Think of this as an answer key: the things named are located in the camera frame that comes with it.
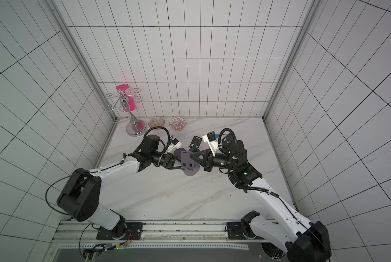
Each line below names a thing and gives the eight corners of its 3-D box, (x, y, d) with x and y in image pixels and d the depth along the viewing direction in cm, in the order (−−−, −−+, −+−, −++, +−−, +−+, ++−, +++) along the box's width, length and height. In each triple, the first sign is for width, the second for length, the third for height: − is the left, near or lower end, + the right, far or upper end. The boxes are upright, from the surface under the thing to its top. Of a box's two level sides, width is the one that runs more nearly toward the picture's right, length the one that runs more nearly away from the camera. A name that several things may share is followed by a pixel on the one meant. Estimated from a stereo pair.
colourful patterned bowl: (169, 130, 114) (168, 126, 110) (171, 121, 120) (170, 117, 117) (186, 130, 114) (186, 126, 110) (187, 121, 120) (186, 117, 117)
